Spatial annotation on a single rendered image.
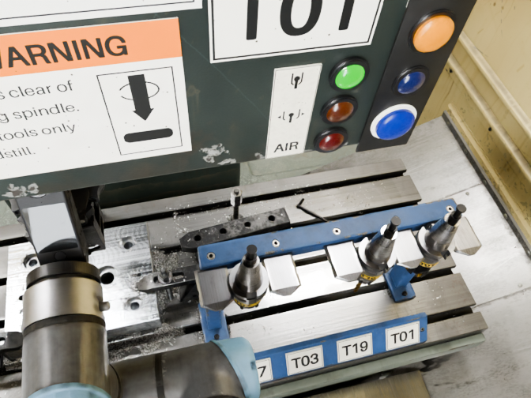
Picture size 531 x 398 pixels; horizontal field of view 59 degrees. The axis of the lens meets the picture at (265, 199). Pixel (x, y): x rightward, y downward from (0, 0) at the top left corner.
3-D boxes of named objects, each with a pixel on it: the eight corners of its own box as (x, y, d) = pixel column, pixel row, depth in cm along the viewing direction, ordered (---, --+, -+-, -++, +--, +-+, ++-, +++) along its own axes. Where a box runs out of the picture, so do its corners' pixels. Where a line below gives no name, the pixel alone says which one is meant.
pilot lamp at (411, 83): (421, 95, 33) (433, 70, 31) (393, 99, 32) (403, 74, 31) (418, 88, 33) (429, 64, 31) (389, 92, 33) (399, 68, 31)
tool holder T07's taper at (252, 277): (260, 264, 75) (263, 245, 69) (265, 290, 72) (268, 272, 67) (233, 268, 74) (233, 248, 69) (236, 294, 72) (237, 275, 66)
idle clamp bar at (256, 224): (288, 235, 115) (291, 222, 110) (185, 264, 109) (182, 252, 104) (281, 219, 118) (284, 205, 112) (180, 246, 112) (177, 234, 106)
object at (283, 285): (303, 292, 74) (303, 290, 74) (271, 299, 73) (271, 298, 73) (291, 254, 78) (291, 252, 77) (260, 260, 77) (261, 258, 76)
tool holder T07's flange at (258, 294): (264, 265, 78) (265, 259, 75) (270, 300, 74) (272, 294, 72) (227, 270, 77) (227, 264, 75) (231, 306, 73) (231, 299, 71)
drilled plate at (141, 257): (162, 326, 97) (159, 318, 93) (13, 359, 91) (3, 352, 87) (149, 232, 109) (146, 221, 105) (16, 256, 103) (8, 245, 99)
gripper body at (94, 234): (41, 219, 58) (41, 311, 52) (14, 179, 50) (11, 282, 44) (104, 208, 59) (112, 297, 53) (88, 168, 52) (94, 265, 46)
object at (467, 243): (483, 253, 81) (486, 250, 80) (457, 259, 80) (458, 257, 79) (465, 219, 84) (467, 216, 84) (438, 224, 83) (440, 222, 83)
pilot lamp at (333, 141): (343, 151, 36) (349, 132, 34) (316, 155, 36) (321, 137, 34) (340, 145, 36) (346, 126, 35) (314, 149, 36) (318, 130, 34)
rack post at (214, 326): (230, 341, 100) (231, 287, 75) (205, 347, 99) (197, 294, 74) (220, 298, 105) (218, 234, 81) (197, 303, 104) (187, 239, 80)
